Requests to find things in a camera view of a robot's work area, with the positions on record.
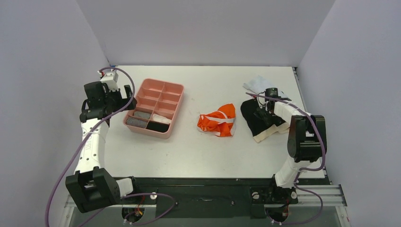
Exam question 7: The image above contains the orange underwear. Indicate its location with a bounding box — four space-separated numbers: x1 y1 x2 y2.
197 104 236 137

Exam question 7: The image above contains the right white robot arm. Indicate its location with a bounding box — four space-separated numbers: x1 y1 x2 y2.
254 87 327 204

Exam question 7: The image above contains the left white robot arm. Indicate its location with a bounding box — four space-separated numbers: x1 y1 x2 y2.
65 81 141 213

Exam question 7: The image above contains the light blue underwear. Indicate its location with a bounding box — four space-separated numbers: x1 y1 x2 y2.
242 76 288 98

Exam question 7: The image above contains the grey striped rolled underwear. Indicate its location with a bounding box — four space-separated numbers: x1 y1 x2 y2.
125 117 148 129

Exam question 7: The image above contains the black underwear beige waistband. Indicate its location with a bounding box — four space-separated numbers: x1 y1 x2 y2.
240 99 289 143

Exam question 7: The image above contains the white rolled underwear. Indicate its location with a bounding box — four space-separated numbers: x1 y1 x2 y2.
150 113 172 124

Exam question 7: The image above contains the black rolled underwear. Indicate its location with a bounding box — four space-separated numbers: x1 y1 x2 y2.
146 121 170 133

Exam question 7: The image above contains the pink divided storage tray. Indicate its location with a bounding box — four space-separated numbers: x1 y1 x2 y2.
123 78 184 139

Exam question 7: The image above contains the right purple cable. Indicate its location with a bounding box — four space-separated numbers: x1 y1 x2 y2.
245 92 327 226

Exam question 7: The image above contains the aluminium mounting rail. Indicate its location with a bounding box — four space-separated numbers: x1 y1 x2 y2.
64 184 348 209

